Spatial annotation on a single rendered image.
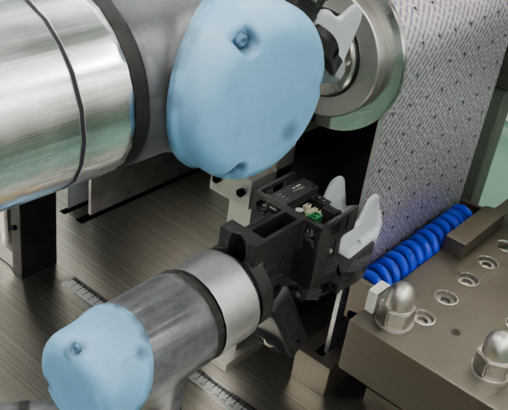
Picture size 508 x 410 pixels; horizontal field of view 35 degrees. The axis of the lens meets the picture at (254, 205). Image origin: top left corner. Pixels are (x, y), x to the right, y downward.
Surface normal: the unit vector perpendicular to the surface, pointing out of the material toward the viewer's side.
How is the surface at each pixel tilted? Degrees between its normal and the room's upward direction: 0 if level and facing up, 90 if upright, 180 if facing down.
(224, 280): 26
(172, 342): 52
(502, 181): 0
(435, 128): 90
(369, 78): 90
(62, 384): 90
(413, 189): 90
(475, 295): 0
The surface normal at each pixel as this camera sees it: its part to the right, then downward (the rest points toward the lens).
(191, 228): 0.12, -0.83
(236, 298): 0.61, -0.31
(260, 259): 0.75, 0.44
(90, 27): 0.45, -0.44
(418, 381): -0.65, 0.34
